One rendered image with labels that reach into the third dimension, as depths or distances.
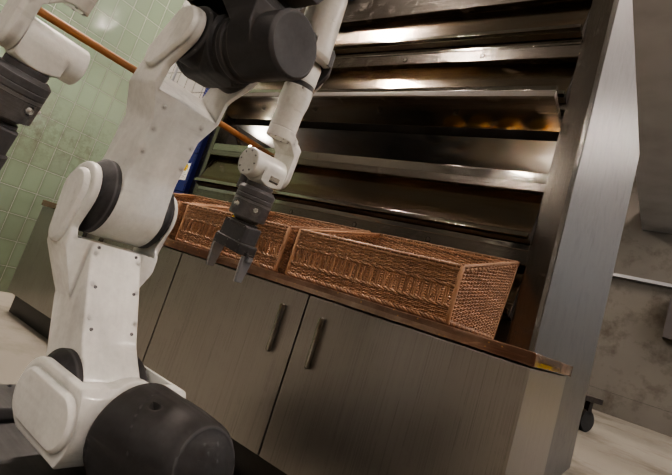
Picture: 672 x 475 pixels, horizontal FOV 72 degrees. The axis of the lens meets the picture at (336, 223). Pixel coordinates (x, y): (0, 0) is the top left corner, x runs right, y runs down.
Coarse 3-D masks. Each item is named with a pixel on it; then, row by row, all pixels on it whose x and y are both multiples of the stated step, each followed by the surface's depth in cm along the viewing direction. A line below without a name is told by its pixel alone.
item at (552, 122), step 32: (256, 96) 234; (320, 96) 210; (352, 96) 199; (384, 96) 190; (416, 96) 181; (448, 96) 173; (480, 96) 166; (512, 96) 159; (544, 96) 153; (480, 128) 184; (512, 128) 176; (544, 128) 168
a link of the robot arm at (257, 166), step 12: (240, 156) 105; (252, 156) 103; (264, 156) 104; (240, 168) 104; (252, 168) 102; (264, 168) 104; (276, 168) 106; (240, 180) 110; (252, 180) 106; (264, 180) 105; (276, 180) 107; (240, 192) 105; (252, 192) 104; (264, 192) 105; (264, 204) 105
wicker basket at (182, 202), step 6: (180, 198) 248; (186, 198) 251; (192, 198) 254; (198, 198) 252; (204, 198) 250; (210, 198) 247; (180, 204) 185; (186, 204) 188; (204, 204) 195; (210, 204) 198; (216, 204) 242; (222, 204) 240; (228, 204) 238; (180, 210) 186; (180, 216) 187; (180, 222) 187; (174, 228) 185; (198, 228) 195; (174, 234) 185
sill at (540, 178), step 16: (224, 144) 261; (320, 160) 218; (336, 160) 213; (352, 160) 208; (368, 160) 203; (384, 160) 198; (400, 160) 194; (480, 176) 173; (496, 176) 169; (512, 176) 166; (528, 176) 163; (544, 176) 160
